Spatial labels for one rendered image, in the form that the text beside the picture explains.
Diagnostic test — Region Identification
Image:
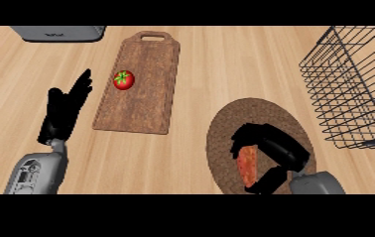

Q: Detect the orange sweet potato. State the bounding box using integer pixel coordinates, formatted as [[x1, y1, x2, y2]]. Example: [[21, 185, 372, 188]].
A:
[[237, 144, 262, 188]]

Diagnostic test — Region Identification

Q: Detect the round brown woven placemat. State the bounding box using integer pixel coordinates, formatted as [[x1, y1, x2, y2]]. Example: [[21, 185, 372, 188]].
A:
[[206, 97, 318, 195]]

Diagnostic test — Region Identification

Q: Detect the brown wooden cutting board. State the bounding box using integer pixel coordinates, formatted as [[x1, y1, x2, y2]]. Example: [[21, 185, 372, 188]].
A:
[[92, 30, 182, 136]]

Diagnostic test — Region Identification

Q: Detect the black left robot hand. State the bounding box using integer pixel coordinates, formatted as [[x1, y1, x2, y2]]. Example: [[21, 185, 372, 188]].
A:
[[37, 68, 95, 146]]

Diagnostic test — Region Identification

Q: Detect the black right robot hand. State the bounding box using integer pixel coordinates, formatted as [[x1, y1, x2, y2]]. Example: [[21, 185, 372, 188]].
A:
[[229, 122, 312, 195]]

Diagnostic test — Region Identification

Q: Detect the grey toaster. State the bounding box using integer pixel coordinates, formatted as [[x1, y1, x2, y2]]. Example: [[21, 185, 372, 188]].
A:
[[9, 26, 108, 44]]

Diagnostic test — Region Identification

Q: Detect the red tomato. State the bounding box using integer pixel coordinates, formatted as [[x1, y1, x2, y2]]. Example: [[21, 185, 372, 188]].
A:
[[113, 69, 136, 91]]

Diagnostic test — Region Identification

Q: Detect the black wire basket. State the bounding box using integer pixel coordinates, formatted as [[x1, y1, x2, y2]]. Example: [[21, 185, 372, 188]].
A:
[[299, 26, 375, 150]]

